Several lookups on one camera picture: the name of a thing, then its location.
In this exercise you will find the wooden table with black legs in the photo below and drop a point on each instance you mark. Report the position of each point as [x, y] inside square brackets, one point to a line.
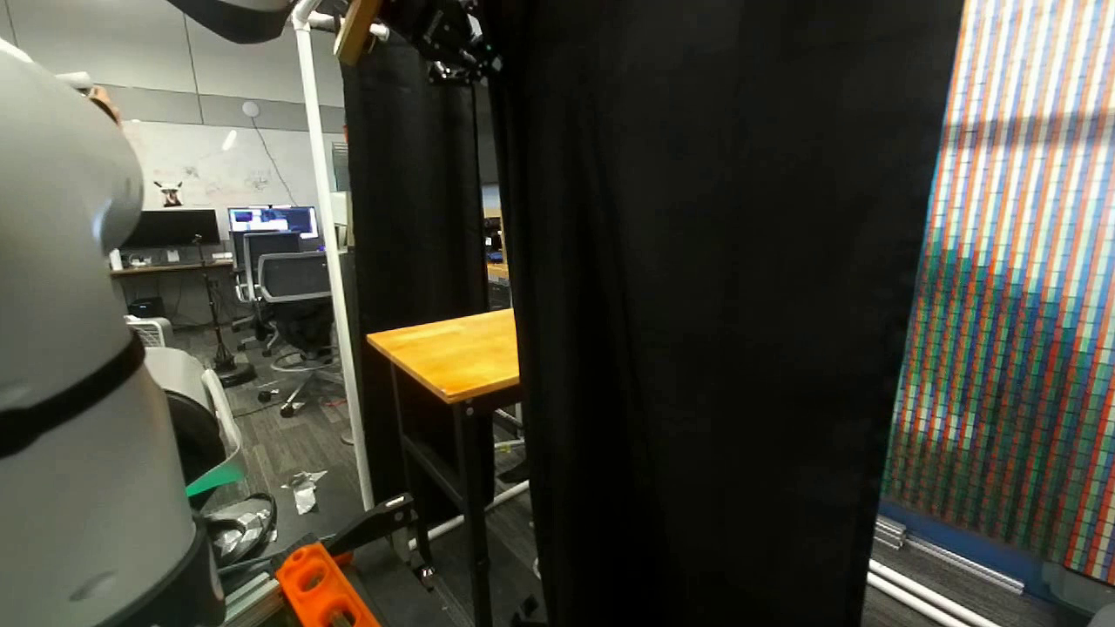
[459, 352]

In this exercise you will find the wide black curtain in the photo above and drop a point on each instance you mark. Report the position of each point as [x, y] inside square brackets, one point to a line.
[718, 350]

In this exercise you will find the orange plastic bracket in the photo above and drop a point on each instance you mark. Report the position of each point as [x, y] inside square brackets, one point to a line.
[318, 586]

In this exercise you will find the white rounded housing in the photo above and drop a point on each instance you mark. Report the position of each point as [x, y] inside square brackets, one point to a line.
[204, 387]

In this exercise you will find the silver curtain rod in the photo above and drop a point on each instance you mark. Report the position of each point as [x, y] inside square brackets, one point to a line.
[326, 19]

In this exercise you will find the dark office desk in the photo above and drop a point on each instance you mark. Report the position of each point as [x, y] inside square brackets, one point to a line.
[175, 282]

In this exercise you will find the lit computer monitor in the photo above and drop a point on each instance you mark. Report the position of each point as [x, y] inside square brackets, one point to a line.
[274, 221]

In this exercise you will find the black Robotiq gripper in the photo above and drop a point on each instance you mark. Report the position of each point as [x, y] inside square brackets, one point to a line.
[447, 30]

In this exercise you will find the colourful patterned backdrop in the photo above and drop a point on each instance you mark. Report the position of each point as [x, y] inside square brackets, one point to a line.
[1022, 291]

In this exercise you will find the crumpled white paper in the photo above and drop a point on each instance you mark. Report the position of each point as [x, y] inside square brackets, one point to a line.
[303, 490]

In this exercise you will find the black metal bar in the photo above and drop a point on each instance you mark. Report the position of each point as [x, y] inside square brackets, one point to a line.
[349, 533]

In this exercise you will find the white frame pole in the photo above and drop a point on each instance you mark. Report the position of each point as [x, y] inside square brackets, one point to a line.
[337, 267]

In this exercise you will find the aluminium floor rail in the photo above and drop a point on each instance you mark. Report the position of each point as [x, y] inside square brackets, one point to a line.
[928, 586]

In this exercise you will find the dark computer monitor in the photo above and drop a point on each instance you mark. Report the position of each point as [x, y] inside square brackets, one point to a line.
[171, 226]

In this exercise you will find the green tape piece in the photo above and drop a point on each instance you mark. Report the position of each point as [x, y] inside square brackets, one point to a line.
[215, 478]

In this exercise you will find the grey mesh office chair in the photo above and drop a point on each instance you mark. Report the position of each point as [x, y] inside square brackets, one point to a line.
[298, 282]

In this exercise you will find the wooden green wrist mount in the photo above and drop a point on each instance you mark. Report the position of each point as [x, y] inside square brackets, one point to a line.
[358, 33]

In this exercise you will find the shiny silver bag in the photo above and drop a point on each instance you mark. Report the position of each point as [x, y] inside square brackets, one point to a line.
[240, 528]

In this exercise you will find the whiteboard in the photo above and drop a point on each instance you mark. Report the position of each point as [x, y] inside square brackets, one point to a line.
[230, 163]

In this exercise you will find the black curtain on silver rod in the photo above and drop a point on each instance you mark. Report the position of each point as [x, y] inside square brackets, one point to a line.
[420, 231]

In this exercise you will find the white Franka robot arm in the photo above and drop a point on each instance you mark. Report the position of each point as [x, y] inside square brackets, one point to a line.
[72, 350]

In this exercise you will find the black office chair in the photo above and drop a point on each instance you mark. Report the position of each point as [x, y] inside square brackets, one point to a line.
[264, 247]

